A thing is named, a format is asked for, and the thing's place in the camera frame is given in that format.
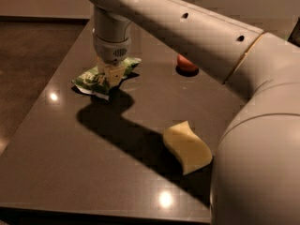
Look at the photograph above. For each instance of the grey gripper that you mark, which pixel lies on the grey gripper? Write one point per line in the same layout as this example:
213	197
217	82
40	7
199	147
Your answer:
112	50

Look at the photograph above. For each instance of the green jalapeno chip bag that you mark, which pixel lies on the green jalapeno chip bag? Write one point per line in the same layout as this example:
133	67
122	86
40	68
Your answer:
91	83

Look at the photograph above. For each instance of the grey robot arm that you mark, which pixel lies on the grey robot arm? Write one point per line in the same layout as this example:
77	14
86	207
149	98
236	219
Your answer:
256	172

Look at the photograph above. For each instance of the yellow sponge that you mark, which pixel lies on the yellow sponge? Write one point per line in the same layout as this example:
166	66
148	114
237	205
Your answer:
191	151

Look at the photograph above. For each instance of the red apple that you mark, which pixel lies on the red apple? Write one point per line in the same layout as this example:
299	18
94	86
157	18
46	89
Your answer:
185	65

